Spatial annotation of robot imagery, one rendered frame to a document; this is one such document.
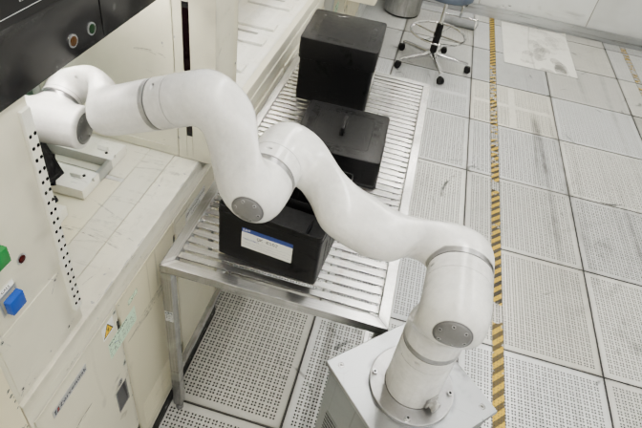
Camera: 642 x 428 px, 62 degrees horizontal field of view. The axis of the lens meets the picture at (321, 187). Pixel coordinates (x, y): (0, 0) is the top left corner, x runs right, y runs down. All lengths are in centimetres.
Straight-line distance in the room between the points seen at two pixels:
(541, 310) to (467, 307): 176
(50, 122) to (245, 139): 40
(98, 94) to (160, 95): 14
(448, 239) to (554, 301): 177
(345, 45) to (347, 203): 113
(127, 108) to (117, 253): 48
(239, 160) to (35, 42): 32
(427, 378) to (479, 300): 28
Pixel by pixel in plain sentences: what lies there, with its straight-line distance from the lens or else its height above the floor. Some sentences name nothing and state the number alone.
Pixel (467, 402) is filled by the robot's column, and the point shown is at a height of 76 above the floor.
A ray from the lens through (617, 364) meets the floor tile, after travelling 266.
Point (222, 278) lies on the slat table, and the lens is 139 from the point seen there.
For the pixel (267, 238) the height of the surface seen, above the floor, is 88.
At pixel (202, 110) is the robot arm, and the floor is 137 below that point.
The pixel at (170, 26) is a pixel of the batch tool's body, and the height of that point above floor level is 126.
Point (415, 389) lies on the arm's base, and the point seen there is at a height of 85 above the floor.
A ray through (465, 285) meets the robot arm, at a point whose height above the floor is 118.
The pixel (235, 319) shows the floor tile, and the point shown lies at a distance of 224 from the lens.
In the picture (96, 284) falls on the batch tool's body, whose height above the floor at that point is 87.
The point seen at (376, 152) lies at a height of 86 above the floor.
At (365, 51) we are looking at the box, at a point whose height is 101.
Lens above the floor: 183
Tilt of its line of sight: 40 degrees down
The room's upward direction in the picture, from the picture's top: 10 degrees clockwise
